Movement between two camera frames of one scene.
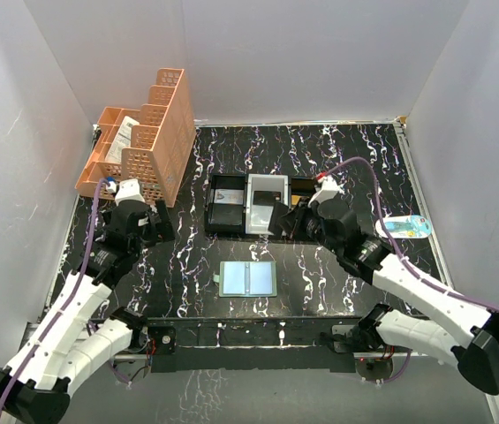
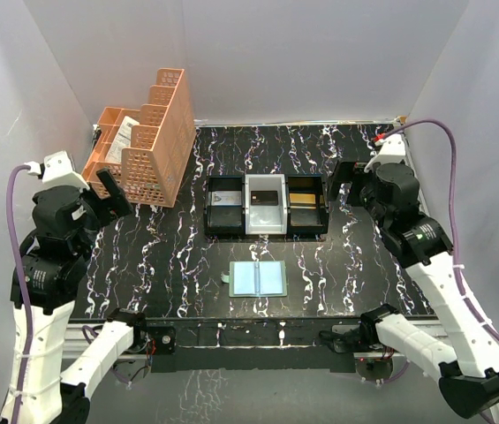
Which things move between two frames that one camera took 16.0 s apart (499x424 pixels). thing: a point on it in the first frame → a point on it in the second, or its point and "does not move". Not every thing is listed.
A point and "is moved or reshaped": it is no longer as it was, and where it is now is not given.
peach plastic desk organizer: [161, 144] does not move
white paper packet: [123, 140] does not move
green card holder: [247, 278] is moved or reshaped
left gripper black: [162, 228] → [112, 207]
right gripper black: [293, 222] → [351, 171]
